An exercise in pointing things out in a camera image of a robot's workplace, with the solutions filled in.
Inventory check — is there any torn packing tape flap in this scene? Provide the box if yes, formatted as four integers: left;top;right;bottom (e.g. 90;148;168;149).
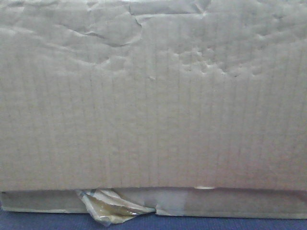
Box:
75;189;156;227

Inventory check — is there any plain worn cardboard box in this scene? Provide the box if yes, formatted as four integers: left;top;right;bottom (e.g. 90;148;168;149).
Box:
0;0;307;219

